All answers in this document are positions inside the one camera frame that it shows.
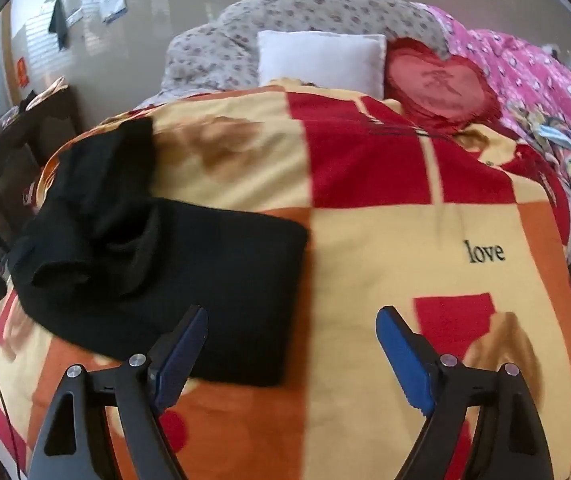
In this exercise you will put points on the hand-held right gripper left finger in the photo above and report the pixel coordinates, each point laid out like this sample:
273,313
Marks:
178,360

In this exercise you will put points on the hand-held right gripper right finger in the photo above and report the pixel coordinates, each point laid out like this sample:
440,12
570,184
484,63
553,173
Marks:
405,360

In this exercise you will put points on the black pants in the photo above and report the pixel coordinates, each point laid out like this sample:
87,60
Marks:
165,270

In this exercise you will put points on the checkered printed blanket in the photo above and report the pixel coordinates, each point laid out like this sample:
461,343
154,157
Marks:
365,260

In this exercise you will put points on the dark wooden nightstand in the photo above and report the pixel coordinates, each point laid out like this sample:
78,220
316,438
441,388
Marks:
15,150

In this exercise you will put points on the pink item on desk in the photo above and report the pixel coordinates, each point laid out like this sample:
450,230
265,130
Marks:
53,87

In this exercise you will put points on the red heart cushion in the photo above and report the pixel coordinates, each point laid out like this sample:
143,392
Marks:
438,82

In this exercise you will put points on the dark hanging cloth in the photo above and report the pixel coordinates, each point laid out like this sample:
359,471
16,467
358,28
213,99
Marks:
59,22

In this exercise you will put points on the pink printed quilt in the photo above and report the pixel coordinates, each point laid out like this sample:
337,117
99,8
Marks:
530,75

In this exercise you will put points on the white pillow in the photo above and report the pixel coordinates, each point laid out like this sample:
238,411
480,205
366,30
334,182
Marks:
320,60

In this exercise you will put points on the grey floral pillow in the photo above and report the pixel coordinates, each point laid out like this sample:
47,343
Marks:
315,12

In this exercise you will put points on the red wall sticker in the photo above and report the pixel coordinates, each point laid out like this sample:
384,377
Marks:
22,71

